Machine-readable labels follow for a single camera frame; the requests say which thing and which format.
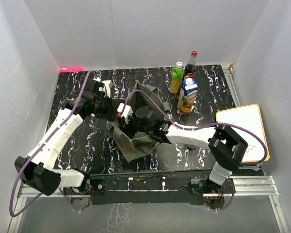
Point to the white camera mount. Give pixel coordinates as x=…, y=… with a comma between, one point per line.
x=124, y=112
x=102, y=88

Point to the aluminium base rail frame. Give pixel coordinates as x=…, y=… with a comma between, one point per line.
x=179, y=187

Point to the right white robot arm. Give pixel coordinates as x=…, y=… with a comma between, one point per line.
x=226, y=145

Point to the blue white snack packet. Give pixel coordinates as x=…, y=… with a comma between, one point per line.
x=187, y=95

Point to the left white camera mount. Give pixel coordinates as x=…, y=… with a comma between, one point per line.
x=102, y=88

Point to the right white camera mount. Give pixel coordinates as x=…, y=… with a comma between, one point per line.
x=124, y=112

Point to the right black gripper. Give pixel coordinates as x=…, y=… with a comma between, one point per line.
x=127, y=127

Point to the pink tape strip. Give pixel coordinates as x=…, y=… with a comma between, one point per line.
x=67, y=70

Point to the whiteboard with orange frame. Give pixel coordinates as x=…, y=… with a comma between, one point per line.
x=248, y=117

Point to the green Sprite plastic bottle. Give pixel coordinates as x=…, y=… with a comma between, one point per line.
x=176, y=77

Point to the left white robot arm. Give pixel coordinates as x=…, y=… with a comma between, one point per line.
x=37, y=168

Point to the small blue white can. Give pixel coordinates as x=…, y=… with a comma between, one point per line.
x=190, y=146

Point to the grey-green canvas bag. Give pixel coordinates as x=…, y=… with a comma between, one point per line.
x=141, y=145

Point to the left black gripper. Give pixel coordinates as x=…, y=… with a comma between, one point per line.
x=108, y=114

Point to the Coca-Cola glass bottle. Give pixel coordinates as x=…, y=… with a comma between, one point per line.
x=190, y=68

